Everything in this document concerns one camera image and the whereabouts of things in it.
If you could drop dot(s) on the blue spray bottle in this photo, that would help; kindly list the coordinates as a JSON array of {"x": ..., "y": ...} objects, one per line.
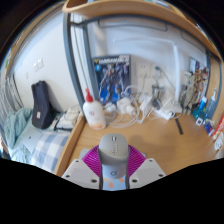
[{"x": 211, "y": 106}]

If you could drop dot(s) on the white desk lamp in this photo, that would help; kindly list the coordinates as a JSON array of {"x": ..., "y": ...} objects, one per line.
[{"x": 177, "y": 76}]

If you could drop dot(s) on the tan robot model figure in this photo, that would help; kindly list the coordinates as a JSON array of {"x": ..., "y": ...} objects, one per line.
[{"x": 188, "y": 95}]

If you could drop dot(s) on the blue robot model kit box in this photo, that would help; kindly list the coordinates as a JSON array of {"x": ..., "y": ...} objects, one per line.
[{"x": 111, "y": 78}]

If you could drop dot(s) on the blue white packet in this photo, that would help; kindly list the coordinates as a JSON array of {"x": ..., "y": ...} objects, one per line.
[{"x": 209, "y": 127}]

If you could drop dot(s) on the white lotion bottle red cap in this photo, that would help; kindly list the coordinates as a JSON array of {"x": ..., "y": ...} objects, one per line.
[{"x": 94, "y": 115}]

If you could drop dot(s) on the grey metal bed rail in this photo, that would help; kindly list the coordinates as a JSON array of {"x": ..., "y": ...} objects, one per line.
[{"x": 8, "y": 100}]

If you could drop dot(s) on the teal bowl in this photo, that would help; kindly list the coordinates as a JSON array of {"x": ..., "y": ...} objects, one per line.
[{"x": 199, "y": 114}]

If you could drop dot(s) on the black backpack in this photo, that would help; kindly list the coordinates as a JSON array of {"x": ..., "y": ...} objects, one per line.
[{"x": 41, "y": 106}]

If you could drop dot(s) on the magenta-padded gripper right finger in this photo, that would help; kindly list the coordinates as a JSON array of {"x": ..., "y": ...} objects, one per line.
[{"x": 148, "y": 171}]

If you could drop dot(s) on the grey and white computer mouse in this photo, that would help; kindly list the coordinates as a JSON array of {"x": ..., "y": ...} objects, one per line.
[{"x": 113, "y": 150}]

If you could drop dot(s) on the long wooden wall shelf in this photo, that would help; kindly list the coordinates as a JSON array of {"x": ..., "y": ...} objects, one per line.
[{"x": 30, "y": 30}]

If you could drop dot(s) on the glass jar with green stalk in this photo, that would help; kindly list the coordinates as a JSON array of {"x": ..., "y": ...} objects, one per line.
[{"x": 158, "y": 96}]

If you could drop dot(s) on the white wall switch plate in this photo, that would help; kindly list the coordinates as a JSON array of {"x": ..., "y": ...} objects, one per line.
[{"x": 38, "y": 65}]

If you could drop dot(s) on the grey metal shelf frame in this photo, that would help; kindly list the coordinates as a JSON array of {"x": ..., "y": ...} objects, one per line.
[{"x": 68, "y": 66}]

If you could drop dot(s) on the white power strip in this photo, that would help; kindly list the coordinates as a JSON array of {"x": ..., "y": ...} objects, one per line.
[{"x": 165, "y": 114}]

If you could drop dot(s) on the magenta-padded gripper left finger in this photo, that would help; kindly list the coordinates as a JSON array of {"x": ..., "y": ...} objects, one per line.
[{"x": 78, "y": 173}]

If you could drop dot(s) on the teal fluffy blanket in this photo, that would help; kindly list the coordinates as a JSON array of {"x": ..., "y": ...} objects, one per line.
[{"x": 16, "y": 125}]

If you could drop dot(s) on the black ruler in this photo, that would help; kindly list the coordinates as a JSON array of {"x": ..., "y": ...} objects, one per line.
[{"x": 179, "y": 126}]

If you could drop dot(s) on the white charger block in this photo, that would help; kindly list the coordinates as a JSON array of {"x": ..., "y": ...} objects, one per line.
[
  {"x": 124, "y": 106},
  {"x": 145, "y": 105}
]

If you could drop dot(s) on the colourful model kit box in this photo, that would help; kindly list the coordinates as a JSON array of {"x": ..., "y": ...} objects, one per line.
[{"x": 200, "y": 76}]

